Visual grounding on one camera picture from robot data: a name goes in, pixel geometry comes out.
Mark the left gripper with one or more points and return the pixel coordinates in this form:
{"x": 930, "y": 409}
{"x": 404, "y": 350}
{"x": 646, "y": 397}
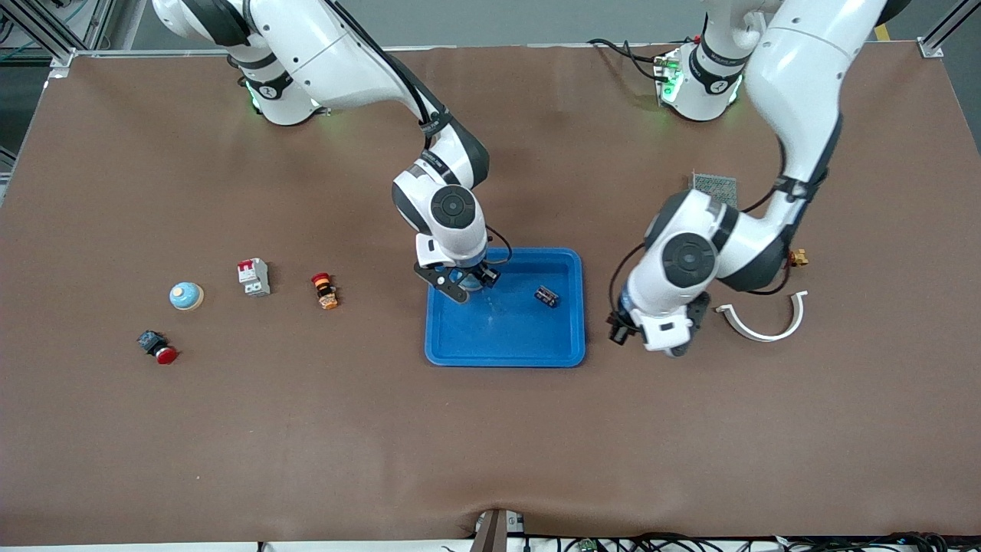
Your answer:
{"x": 698, "y": 309}

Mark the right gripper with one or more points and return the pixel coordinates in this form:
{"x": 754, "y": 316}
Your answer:
{"x": 484, "y": 274}

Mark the blue dome call bell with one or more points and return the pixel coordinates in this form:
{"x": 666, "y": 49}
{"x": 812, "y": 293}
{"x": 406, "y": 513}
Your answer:
{"x": 187, "y": 295}
{"x": 469, "y": 285}

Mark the small printed electrolytic capacitor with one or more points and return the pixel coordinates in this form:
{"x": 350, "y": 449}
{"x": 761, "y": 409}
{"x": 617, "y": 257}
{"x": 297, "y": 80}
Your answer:
{"x": 546, "y": 296}

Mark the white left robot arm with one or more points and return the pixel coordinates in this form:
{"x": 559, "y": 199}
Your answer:
{"x": 805, "y": 69}

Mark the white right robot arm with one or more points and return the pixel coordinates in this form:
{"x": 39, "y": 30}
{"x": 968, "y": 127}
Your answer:
{"x": 322, "y": 46}

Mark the blue plastic tray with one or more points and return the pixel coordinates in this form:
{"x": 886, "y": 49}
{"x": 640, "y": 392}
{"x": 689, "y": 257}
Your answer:
{"x": 506, "y": 337}

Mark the white half-round pipe clamp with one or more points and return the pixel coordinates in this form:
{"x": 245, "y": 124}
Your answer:
{"x": 755, "y": 332}

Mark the perforated metal power supply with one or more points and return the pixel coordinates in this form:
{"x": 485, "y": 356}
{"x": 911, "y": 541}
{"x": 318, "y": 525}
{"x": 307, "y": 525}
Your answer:
{"x": 716, "y": 184}

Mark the brass valve red handwheel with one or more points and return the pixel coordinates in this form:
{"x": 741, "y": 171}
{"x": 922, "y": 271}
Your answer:
{"x": 799, "y": 257}

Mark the red mushroom push button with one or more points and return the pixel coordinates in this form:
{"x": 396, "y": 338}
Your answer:
{"x": 161, "y": 350}

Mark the white circuit breaker red switch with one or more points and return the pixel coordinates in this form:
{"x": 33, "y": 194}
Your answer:
{"x": 254, "y": 277}

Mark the silver table edge rail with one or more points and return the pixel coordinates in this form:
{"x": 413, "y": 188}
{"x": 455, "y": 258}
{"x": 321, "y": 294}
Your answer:
{"x": 498, "y": 49}

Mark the metal bracket at table edge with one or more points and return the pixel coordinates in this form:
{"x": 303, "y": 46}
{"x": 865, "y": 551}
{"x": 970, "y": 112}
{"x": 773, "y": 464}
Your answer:
{"x": 494, "y": 530}

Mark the aluminium frame post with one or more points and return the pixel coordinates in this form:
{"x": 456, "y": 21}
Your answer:
{"x": 939, "y": 34}
{"x": 46, "y": 31}

